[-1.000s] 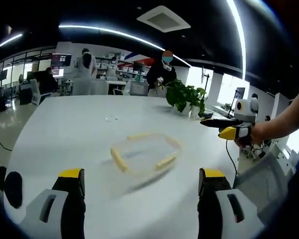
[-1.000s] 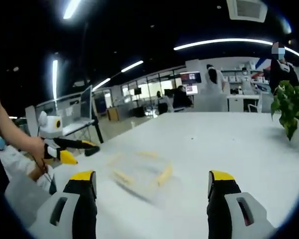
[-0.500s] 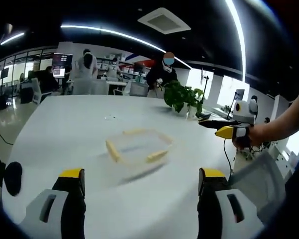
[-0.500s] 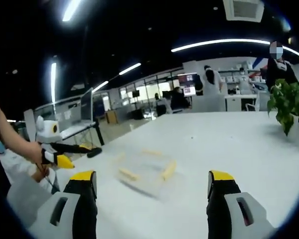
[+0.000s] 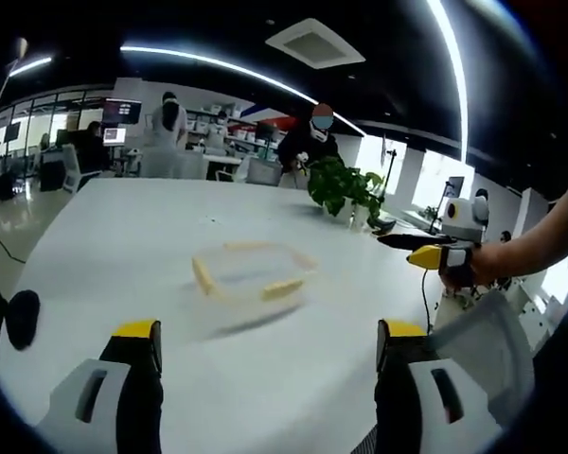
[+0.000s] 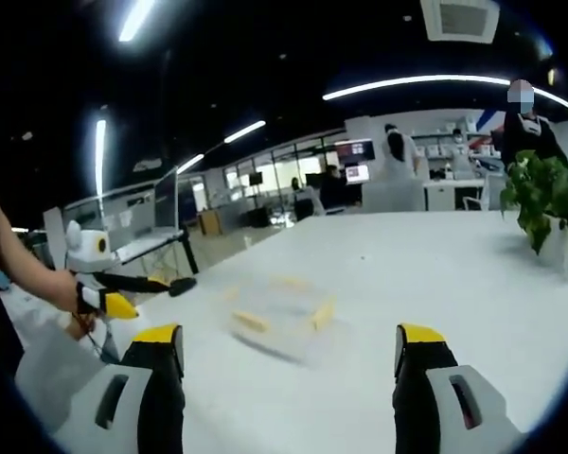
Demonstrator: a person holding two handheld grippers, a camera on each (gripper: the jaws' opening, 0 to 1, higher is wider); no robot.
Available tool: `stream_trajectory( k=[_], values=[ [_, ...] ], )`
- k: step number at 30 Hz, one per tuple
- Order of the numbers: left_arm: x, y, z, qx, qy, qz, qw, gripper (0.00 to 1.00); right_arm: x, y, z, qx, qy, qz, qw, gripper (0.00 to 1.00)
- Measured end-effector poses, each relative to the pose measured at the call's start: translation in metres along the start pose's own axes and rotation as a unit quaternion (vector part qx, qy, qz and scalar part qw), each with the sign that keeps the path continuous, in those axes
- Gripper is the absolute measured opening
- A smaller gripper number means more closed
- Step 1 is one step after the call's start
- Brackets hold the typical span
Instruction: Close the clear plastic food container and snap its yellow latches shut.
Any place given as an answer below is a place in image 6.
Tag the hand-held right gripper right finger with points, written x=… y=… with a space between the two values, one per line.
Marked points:
x=416 y=402

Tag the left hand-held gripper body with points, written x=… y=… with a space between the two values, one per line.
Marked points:
x=90 y=250

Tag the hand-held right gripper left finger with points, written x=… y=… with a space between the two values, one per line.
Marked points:
x=161 y=402

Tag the clear box with yellow plastic buckles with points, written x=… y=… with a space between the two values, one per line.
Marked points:
x=279 y=321

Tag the black oval object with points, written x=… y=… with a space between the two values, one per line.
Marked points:
x=182 y=287

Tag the computer monitor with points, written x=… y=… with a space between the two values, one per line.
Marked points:
x=166 y=198

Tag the straight ceiling light strip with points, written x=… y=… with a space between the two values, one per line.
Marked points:
x=100 y=156
x=190 y=163
x=137 y=19
x=244 y=132

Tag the grey office partition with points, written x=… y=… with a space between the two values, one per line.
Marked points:
x=393 y=196

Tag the white background counter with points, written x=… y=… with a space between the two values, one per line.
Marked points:
x=454 y=196

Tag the green potted plant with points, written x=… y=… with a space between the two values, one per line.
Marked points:
x=542 y=194

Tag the curved ceiling light strip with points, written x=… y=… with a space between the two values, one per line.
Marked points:
x=431 y=80

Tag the ceiling air vent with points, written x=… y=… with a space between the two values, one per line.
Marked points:
x=459 y=19

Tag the black desk post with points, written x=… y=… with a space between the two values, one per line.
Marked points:
x=190 y=250

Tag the wall screen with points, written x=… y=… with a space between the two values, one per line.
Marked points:
x=355 y=150

